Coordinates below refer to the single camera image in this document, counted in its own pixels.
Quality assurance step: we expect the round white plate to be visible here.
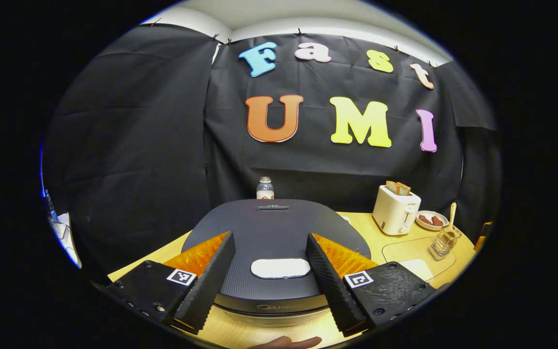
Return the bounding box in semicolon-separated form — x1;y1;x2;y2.
415;210;449;231

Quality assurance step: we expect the metal wire chopstick holder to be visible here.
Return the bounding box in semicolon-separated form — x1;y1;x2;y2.
429;228;463;261

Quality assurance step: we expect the small red label bottle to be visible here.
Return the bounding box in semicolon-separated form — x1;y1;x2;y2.
256;176;275;200

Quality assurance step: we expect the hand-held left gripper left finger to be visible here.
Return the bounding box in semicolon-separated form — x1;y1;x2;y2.
105;231;236;335

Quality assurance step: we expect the grey rice cooker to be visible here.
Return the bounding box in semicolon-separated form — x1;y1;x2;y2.
181;198;372;326

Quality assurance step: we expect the white toaster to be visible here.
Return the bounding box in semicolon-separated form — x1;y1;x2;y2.
372;184;422;236

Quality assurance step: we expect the wooden spoon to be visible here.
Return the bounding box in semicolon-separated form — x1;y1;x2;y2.
441;202;458;245

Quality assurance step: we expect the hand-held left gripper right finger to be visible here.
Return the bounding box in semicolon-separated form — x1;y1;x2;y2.
306;233;437;337

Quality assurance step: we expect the clear table mat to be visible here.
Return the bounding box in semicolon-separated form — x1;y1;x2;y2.
382;237;456;283

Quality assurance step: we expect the white square dish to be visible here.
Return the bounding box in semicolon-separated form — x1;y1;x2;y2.
399;259;434;283

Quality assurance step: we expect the black backdrop cloth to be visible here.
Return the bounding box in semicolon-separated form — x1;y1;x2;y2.
42;24;502;274

